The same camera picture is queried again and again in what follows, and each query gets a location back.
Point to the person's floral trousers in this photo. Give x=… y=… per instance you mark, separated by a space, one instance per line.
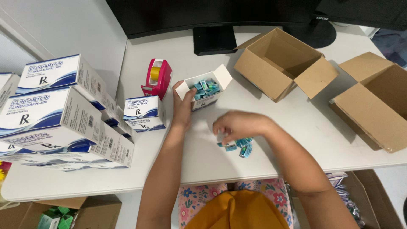
x=197 y=197

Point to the loose pile of blue capsule packets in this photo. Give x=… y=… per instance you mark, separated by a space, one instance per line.
x=244 y=147

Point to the person's right hand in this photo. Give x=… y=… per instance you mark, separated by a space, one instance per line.
x=244 y=124

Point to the cardboard box with green packets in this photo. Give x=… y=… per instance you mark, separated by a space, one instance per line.
x=95 y=213

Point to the person's left hand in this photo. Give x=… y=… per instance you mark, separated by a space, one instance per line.
x=182 y=111

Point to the flower-print bag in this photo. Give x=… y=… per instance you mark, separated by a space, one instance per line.
x=4 y=173

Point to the person's right fingers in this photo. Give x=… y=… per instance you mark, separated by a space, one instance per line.
x=225 y=133

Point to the black monitor with round base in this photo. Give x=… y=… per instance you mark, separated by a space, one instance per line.
x=365 y=12

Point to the large open brown cardboard box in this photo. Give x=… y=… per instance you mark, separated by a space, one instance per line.
x=372 y=105

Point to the black monitor with square stand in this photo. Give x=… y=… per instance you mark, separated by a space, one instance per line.
x=197 y=16

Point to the cardboard box with foil packets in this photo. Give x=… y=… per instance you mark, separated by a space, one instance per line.
x=375 y=203

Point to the blue patterned fabric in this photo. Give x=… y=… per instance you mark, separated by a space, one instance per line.
x=392 y=44

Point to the stack of large white medicine boxes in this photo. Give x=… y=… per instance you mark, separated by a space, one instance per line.
x=54 y=121

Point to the person's orange shirt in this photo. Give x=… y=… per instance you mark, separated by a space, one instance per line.
x=238 y=211

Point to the blue capsule packets in box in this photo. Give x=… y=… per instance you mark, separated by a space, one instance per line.
x=206 y=89

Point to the pink tape dispenser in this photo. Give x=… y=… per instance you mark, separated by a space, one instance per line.
x=159 y=79

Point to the small white medicine box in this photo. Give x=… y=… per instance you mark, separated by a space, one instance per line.
x=143 y=108
x=148 y=125

